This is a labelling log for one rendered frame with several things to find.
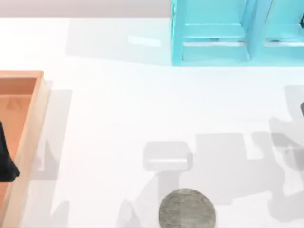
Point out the light blue rack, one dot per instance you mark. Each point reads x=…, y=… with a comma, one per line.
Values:
x=213, y=31

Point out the round grey coaster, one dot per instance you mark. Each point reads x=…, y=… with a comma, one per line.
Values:
x=187, y=210

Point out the shallow salmon-coloured box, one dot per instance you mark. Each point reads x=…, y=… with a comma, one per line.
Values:
x=26, y=114

